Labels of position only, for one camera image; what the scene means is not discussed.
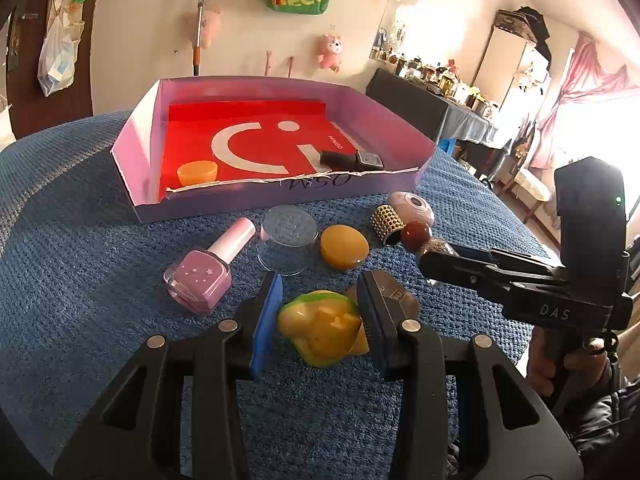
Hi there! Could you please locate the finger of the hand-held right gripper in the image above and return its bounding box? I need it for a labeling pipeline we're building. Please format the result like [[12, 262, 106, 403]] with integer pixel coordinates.
[[455, 245, 563, 276], [419, 251, 551, 302]]

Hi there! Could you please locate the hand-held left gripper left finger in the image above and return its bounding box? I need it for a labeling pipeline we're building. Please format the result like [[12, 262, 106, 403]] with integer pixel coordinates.
[[52, 271, 284, 480]]

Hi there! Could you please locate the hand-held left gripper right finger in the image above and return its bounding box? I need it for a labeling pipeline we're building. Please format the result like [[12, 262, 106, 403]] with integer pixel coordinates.
[[356, 269, 584, 480]]

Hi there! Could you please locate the brown eye shadow case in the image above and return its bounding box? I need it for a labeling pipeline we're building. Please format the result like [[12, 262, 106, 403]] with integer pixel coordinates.
[[345, 282, 421, 322]]

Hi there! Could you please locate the yellow-green toy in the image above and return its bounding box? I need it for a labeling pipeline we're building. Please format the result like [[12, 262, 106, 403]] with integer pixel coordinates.
[[277, 290, 371, 368]]

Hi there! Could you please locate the pink nail polish bottle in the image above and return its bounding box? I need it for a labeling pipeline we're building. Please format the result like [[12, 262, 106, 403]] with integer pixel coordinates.
[[163, 217, 257, 316]]

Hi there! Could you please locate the pink rounded case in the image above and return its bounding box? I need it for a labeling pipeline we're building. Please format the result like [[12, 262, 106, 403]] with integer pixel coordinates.
[[387, 191, 435, 228]]

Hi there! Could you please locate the purple cardboard box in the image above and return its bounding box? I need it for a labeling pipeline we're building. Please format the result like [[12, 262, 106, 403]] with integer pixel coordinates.
[[111, 76, 437, 224]]

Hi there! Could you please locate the person's right forearm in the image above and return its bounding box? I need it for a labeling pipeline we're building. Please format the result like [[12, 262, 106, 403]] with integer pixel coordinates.
[[560, 360, 640, 466]]

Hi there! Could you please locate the person's right hand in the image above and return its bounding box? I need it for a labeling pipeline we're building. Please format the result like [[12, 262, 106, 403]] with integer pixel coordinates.
[[526, 331, 621, 411]]

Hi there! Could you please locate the red-brown bead ball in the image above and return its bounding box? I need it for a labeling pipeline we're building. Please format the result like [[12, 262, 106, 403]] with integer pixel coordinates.
[[400, 222, 433, 253]]

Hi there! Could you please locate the wooden stool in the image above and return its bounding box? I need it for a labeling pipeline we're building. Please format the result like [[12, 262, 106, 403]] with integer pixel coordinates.
[[505, 166, 557, 211]]

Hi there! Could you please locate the gold studded cylinder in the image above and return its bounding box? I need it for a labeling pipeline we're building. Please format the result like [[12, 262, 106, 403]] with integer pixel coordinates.
[[370, 203, 407, 247]]

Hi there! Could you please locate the clear plastic round container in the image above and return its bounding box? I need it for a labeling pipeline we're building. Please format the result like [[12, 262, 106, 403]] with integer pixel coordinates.
[[257, 205, 319, 276]]

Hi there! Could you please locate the pink curtain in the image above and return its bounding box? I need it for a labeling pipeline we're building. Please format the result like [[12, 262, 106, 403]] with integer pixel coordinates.
[[530, 32, 632, 171]]

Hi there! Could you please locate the black bottle with silver cap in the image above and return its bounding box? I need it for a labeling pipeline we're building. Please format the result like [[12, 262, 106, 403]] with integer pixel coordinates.
[[320, 150, 384, 172]]

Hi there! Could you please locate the orange dome cap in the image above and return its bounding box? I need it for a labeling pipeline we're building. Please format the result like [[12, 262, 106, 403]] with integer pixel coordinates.
[[177, 160, 219, 187]]

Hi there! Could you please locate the white wardrobe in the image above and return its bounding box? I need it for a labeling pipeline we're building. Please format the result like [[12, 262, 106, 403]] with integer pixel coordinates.
[[472, 10, 551, 111]]

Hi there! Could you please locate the row of small bottles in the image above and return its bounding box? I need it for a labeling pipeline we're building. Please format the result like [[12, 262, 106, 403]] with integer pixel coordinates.
[[372, 25, 496, 116]]

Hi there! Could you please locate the red printed paper liner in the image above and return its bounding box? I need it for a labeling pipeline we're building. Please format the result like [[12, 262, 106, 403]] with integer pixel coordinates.
[[159, 101, 418, 201]]

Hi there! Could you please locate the pink plush toy white face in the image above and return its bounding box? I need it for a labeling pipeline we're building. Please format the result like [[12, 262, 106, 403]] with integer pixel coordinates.
[[317, 33, 345, 73]]

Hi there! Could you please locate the mop with orange grip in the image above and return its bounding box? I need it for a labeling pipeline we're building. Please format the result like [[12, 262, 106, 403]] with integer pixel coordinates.
[[191, 0, 208, 76]]

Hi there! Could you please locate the pale pink plush toy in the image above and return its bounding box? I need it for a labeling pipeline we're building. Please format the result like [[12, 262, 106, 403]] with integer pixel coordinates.
[[182, 5, 222, 48]]

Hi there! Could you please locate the brown wooden door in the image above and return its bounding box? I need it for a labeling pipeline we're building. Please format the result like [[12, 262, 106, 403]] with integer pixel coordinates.
[[6, 0, 96, 139]]

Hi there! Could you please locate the white plastic bag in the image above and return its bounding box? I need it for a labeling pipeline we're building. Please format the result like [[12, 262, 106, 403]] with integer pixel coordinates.
[[37, 10, 83, 97]]

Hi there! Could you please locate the wall mirror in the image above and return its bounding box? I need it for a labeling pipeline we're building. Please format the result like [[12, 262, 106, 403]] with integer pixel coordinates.
[[370, 0, 432, 63]]

